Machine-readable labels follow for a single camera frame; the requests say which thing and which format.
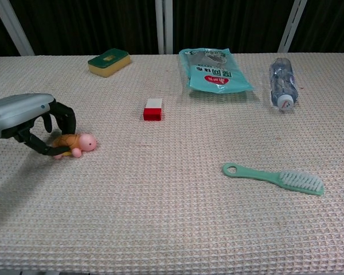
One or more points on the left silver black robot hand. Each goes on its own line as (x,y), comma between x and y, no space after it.
(20,117)

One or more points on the pink brown turtle toy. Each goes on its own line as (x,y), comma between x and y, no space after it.
(77,143)

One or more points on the green yellow scrubbing sponge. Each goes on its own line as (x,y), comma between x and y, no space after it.
(109,61)

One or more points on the dark pleated curtain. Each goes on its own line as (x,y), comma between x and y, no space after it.
(89,25)

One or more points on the red white rectangular block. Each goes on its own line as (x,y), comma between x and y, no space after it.
(153,110)

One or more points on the beige waffle-weave table cloth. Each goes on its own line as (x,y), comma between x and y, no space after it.
(172,177)

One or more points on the teal plastic cloth package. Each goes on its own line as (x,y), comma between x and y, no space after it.
(213,71)

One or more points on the mint green brush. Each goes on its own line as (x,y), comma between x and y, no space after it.
(275,177)

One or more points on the clear plastic water bottle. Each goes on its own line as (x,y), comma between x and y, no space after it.
(283,83)

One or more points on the white frame post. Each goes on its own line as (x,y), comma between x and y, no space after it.
(291,25)
(164,27)
(13,27)

